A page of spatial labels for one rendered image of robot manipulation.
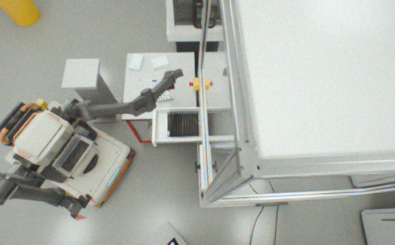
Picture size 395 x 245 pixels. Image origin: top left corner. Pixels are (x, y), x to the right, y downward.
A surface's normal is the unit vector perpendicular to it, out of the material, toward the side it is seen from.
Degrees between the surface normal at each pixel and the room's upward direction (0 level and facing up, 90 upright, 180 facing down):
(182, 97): 0
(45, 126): 43
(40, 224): 0
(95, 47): 0
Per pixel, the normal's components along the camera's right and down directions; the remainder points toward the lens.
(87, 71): 0.04, -0.37
